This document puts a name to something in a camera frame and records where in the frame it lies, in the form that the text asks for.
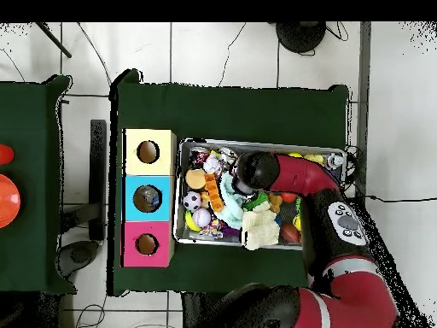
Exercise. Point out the pale blue waffle cloth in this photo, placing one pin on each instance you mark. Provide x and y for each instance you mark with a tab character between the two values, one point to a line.
231	205

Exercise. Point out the small brown football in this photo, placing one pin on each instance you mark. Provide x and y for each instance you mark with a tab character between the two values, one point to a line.
290	234

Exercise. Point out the grey round floor base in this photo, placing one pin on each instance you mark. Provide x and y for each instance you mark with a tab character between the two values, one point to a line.
80	254

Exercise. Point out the dark green side table cloth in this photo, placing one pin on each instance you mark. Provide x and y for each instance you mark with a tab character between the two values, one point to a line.
34	260

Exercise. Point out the yellow toy banana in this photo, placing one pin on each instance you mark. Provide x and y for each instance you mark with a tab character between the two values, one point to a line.
190	221

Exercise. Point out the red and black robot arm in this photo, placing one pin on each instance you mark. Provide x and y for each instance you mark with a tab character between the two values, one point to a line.
307	178

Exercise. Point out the black round stand base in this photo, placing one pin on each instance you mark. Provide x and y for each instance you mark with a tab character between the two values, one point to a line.
300	35

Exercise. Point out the small soccer ball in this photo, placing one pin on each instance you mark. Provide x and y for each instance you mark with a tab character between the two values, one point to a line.
192	201

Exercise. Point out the small brown teddy toy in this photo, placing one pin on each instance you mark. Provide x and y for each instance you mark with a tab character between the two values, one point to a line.
275	202

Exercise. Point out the light green spiky ball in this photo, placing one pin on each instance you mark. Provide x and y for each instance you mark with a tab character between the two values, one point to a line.
257	200

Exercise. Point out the long orange toy brick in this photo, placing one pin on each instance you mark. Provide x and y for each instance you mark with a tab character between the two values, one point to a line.
214	191

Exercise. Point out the black upright panel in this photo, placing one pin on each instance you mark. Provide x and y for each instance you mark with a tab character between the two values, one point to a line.
98	178

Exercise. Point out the small red object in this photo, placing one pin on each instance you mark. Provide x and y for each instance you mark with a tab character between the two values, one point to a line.
5	154

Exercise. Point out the shallow clear mesh bin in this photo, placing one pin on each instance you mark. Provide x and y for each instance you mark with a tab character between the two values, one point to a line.
188	239

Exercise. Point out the cream yellow knitted cloth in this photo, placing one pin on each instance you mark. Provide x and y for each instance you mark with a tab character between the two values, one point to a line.
261	229

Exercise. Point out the orange disc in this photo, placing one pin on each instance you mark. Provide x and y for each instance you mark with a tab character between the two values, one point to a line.
8	201

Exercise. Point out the white baseball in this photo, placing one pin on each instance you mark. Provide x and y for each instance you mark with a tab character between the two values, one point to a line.
201	217

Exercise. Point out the wooden box with three holes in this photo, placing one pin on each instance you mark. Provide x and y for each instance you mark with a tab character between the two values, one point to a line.
149	205

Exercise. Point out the plain red ball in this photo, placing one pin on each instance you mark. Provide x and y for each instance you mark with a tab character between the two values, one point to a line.
289	197

